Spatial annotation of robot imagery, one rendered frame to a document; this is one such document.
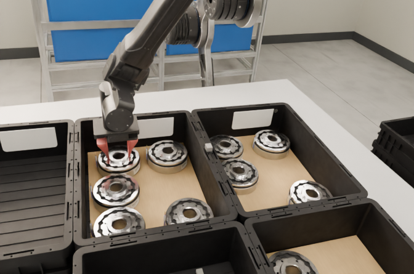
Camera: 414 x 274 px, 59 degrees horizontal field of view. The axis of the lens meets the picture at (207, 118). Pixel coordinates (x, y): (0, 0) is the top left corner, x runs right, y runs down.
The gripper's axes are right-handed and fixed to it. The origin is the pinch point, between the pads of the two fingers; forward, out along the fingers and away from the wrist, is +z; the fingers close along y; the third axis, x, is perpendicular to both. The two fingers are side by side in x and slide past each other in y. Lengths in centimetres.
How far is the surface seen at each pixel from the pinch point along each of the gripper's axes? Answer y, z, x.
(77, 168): -9.0, -5.0, -8.9
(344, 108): 188, 97, 135
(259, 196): 31.8, 4.4, -17.1
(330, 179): 49, 0, -19
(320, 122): 80, 20, 28
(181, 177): 14.6, 4.3, -6.8
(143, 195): 4.6, 3.9, -11.4
